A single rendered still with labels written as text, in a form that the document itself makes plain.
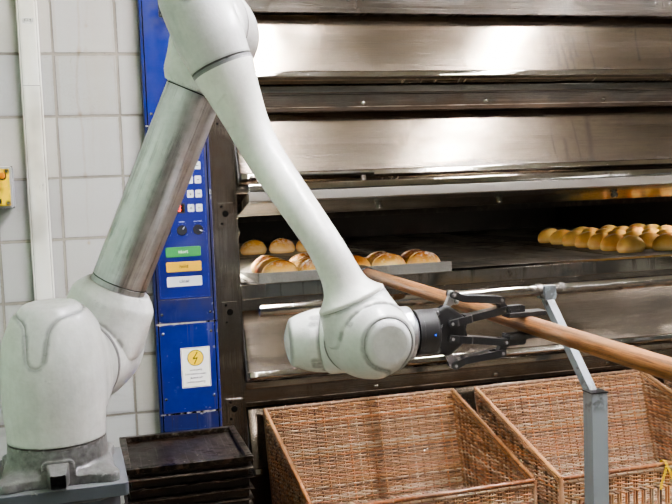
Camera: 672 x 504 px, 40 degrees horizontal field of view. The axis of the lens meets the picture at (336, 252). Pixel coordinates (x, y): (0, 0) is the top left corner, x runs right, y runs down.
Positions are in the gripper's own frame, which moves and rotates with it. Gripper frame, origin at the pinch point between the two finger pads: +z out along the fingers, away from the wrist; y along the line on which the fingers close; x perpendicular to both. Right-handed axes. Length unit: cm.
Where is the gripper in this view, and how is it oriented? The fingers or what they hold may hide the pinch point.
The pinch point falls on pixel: (524, 323)
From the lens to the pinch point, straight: 162.4
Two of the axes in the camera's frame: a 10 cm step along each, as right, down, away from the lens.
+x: 2.7, 0.7, -9.6
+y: 0.3, 10.0, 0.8
